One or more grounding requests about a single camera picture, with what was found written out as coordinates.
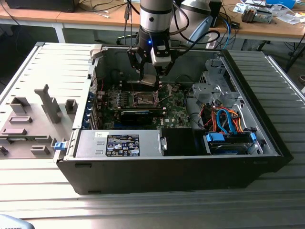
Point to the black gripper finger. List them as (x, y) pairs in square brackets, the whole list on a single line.
[(168, 69), (132, 56)]

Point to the silver green CPU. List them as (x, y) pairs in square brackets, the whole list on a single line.
[(149, 80)]

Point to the metal locking lever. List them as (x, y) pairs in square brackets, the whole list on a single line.
[(131, 87)]

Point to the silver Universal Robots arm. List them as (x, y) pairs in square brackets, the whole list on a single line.
[(155, 19)]

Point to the CPU socket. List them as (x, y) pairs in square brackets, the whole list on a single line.
[(143, 96)]

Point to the copper finned CPU cooler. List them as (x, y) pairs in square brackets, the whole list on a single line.
[(249, 15)]

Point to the beige case latch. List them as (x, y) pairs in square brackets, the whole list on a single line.
[(95, 51)]

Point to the green motherboard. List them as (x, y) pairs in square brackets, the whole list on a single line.
[(176, 112)]

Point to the silver drive cage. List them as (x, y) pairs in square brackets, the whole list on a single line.
[(205, 93)]

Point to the black graphics card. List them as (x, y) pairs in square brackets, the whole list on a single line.
[(135, 118)]

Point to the long wooden desk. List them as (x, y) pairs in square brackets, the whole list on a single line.
[(83, 16)]

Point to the black desktop speaker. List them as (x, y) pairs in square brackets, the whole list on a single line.
[(216, 14)]

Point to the white paper sheets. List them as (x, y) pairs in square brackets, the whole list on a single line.
[(240, 8)]

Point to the silver power supply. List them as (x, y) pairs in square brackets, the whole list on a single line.
[(90, 143)]

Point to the hard disk in blue carrier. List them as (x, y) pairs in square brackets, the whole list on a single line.
[(226, 148)]

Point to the black device case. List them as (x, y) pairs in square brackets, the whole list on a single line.
[(40, 4)]

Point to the black PC case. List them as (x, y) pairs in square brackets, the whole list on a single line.
[(143, 174)]

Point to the silver optical drive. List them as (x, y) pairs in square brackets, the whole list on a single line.
[(264, 16)]

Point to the blue plastic clip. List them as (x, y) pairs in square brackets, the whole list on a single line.
[(59, 146)]

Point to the grey parts rack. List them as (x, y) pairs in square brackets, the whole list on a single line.
[(31, 112)]

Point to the clear plastic bag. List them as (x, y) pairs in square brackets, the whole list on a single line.
[(289, 19)]

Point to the blue box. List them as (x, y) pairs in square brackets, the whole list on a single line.
[(281, 2)]

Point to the grey rounded device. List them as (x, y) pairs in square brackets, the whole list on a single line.
[(12, 223)]

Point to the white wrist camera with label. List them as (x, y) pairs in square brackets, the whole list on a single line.
[(161, 58)]

